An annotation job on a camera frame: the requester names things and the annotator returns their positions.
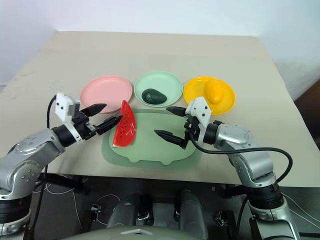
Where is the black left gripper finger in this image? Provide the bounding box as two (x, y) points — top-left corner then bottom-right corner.
(95, 115), (124, 136)
(79, 102), (108, 117)

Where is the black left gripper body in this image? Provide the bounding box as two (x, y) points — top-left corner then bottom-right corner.
(71, 109), (99, 141)

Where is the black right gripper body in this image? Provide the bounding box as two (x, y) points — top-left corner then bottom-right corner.
(183, 115), (201, 149)

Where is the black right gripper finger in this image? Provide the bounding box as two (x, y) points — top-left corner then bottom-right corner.
(153, 129), (188, 150)
(165, 105), (189, 117)

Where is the pink round plate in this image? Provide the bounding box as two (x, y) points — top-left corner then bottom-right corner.
(79, 75), (133, 115)

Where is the yellow round plate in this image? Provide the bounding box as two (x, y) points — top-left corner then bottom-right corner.
(183, 76), (237, 116)

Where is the green round plate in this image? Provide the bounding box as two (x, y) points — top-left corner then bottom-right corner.
(133, 70), (184, 109)

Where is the red watermelon slice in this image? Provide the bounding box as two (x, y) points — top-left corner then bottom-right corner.
(111, 99), (138, 149)

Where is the light green tray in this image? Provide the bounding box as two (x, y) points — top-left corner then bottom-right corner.
(101, 107), (203, 171)

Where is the dark green avocado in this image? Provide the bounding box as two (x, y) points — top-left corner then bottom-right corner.
(141, 88), (168, 105)

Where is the yellow mango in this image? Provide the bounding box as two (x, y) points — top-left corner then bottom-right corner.
(204, 77), (225, 105)

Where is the dark grey rounded leg shape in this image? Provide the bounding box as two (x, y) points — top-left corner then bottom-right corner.
(174, 189), (209, 240)
(106, 192), (155, 229)

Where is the grey curved robot torso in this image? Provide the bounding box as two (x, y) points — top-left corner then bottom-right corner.
(62, 225), (226, 240)

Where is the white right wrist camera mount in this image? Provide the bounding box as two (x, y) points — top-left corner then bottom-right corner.
(186, 96), (214, 146)

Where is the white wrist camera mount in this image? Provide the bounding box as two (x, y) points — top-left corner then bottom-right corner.
(54, 93), (84, 145)
(186, 96), (214, 146)

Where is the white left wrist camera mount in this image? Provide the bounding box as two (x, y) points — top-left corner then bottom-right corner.
(54, 93), (84, 145)

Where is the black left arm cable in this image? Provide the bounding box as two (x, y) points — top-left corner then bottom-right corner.
(29, 95), (57, 240)

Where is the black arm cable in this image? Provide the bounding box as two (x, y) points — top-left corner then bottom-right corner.
(29, 95), (57, 240)
(188, 129), (294, 185)

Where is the black table frame bar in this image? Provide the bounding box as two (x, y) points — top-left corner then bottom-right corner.
(224, 184), (248, 199)
(34, 173), (91, 196)

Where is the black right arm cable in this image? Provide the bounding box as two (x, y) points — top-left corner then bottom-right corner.
(188, 129), (294, 185)

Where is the thin white floor cable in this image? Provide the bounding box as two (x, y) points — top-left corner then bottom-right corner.
(95, 194), (121, 226)
(44, 183), (79, 219)
(281, 192), (320, 221)

